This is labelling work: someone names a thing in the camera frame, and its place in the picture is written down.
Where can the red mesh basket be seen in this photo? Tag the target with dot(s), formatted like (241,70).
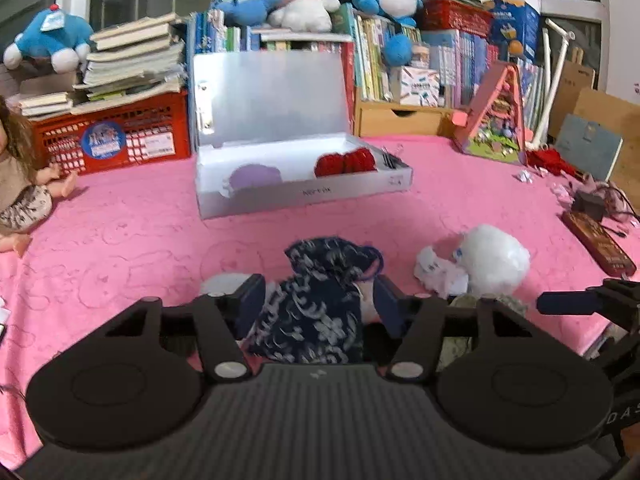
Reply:
(455,17)

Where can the pink blanket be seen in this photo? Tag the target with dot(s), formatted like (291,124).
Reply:
(130,240)

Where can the white tube stand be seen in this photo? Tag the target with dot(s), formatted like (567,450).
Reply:
(552,75)

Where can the purple soft item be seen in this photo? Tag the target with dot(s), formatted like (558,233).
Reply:
(255,177)

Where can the grey blue notebook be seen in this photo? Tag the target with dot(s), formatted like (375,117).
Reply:
(587,147)

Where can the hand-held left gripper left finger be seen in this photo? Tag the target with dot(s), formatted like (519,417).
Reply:
(251,305)

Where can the large brown cardboard sheet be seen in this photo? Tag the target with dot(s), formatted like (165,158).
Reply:
(615,115)

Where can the small white patterned box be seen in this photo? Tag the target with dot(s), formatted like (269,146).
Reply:
(419,86)

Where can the blue alien plush toy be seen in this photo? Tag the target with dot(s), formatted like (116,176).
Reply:
(245,5)

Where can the row of upright books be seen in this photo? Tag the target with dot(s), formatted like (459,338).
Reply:
(465,60)

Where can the brown power strip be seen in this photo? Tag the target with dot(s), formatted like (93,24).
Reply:
(597,242)

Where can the stack of worn books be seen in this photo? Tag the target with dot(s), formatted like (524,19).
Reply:
(135,65)

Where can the red plastic crate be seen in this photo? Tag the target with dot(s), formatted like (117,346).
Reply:
(150,135)

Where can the green patterned cloth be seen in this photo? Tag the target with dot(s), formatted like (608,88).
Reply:
(505,302)

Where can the loose red yarn bundle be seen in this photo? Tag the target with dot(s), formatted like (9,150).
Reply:
(550,160)

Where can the black binder clip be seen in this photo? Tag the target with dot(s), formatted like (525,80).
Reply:
(392,159)

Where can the white paper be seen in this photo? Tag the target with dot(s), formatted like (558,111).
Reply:
(440,272)

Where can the brown cardboard box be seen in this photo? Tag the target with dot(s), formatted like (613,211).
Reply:
(575,85)

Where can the blue printed carton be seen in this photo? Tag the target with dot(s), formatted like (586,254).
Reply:
(515,25)

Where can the red knitted yarn piece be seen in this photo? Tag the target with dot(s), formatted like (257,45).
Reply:
(345,162)

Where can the pink toy house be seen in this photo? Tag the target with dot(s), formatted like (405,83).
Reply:
(495,120)

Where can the small paper scraps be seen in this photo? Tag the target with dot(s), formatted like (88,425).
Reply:
(562,191)

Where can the blue elephant plush toy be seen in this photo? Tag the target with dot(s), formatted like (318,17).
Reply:
(50,37)

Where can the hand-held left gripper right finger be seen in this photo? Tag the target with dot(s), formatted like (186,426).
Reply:
(387,307)

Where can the baby doll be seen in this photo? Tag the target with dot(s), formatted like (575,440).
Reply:
(17,195)

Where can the white cotton wad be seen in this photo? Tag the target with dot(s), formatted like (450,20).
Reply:
(495,260)

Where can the wooden drawer organiser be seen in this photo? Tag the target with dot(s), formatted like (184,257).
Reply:
(385,120)

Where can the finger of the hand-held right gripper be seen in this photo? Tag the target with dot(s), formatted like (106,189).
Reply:
(570,303)

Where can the black power adapter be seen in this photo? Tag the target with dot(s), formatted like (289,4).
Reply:
(587,204)

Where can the blue floral cloth pouch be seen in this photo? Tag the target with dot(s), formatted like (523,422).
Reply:
(310,310)

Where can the white storage box with lid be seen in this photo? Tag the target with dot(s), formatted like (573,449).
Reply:
(270,100)

